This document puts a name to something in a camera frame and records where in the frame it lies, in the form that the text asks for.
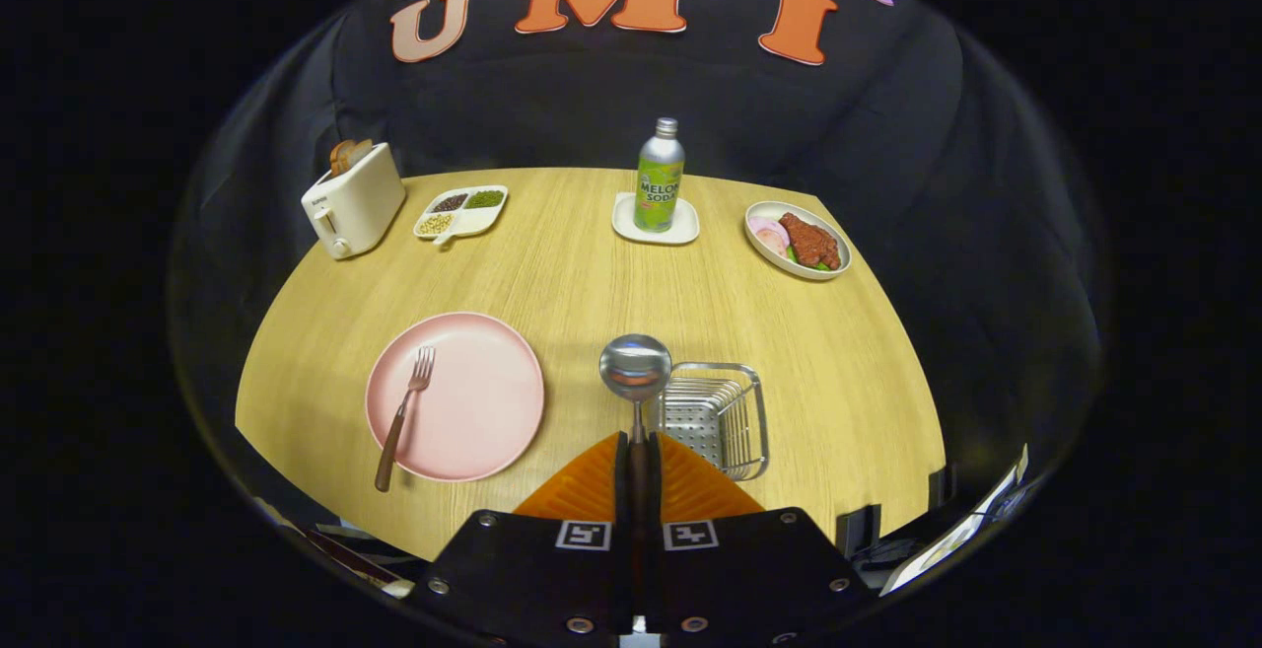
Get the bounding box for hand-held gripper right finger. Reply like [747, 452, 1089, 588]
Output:
[646, 431, 874, 647]

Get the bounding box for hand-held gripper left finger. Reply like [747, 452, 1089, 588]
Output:
[409, 431, 632, 648]

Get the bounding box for wooden handled spoon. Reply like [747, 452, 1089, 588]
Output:
[598, 333, 673, 619]

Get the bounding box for wooden handled fork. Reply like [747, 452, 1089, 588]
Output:
[374, 346, 437, 493]

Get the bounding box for pink round plate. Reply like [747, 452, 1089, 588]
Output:
[365, 312, 545, 483]

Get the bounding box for white square coaster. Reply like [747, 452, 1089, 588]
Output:
[611, 192, 701, 246]

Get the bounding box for pink onion slices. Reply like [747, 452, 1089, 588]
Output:
[747, 215, 792, 256]

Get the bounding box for red meat portion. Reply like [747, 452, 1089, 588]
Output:
[778, 212, 842, 271]

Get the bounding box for white divided snack dish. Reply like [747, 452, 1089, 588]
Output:
[412, 184, 510, 247]

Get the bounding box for green soda bottle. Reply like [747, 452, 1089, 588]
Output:
[633, 117, 686, 234]

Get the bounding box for white oval plate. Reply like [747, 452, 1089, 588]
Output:
[744, 200, 852, 281]

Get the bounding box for white toaster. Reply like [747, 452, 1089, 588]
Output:
[301, 142, 407, 260]

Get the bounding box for black backdrop cloth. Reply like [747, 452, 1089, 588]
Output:
[168, 0, 1115, 531]

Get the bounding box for metal wire basket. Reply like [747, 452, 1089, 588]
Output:
[651, 362, 770, 482]

